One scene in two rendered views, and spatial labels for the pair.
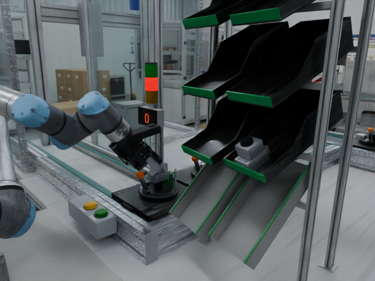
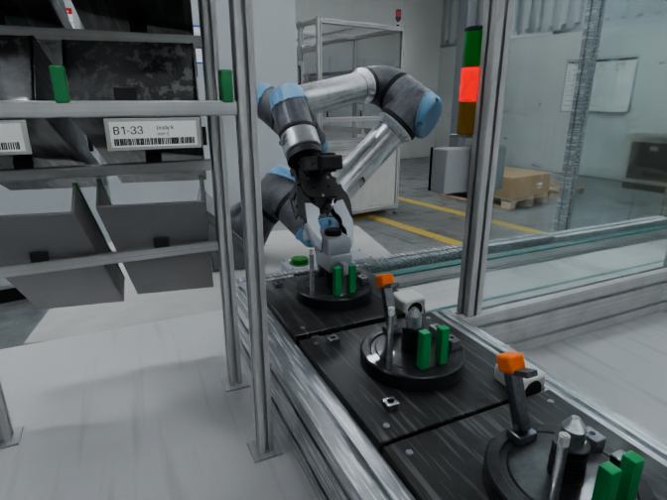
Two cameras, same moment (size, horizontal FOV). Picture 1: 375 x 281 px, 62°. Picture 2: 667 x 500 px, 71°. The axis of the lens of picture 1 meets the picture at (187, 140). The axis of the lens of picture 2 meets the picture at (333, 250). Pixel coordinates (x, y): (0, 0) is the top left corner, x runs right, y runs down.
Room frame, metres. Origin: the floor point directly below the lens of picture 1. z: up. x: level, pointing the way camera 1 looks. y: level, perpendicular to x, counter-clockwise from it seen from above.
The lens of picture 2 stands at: (1.26, -0.65, 1.31)
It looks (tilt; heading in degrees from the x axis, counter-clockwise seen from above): 18 degrees down; 109
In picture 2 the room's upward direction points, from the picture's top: straight up
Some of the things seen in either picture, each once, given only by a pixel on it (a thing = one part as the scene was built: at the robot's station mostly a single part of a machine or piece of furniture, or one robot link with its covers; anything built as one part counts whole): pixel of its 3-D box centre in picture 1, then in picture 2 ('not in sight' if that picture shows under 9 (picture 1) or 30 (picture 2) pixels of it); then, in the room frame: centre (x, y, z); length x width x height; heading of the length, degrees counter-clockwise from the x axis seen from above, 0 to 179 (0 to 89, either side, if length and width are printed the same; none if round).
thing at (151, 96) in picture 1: (151, 96); (473, 118); (1.23, 0.14, 1.28); 0.05 x 0.05 x 0.05
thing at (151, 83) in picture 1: (151, 83); (476, 84); (1.23, 0.14, 1.33); 0.05 x 0.05 x 0.05
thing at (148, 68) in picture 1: (151, 71); (479, 50); (1.23, 0.14, 1.38); 0.05 x 0.05 x 0.05
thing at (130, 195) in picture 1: (158, 196); (333, 299); (1.01, 0.10, 0.96); 0.24 x 0.24 x 0.02; 43
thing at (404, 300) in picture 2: not in sight; (407, 305); (1.15, 0.09, 0.97); 0.05 x 0.05 x 0.04; 43
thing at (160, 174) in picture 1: (160, 169); (335, 249); (1.02, 0.09, 1.06); 0.08 x 0.04 x 0.07; 133
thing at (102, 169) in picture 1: (120, 182); (467, 301); (1.25, 0.29, 0.91); 0.84 x 0.28 x 0.10; 43
